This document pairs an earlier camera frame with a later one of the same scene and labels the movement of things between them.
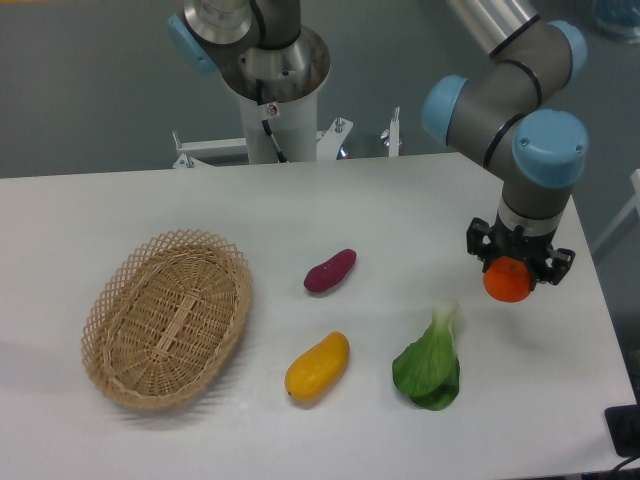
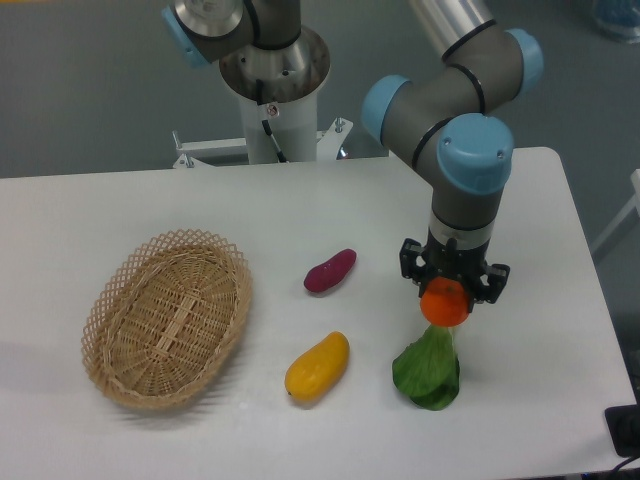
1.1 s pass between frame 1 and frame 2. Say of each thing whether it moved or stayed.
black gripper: moved
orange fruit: moved
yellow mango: stayed
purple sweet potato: stayed
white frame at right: stayed
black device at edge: stayed
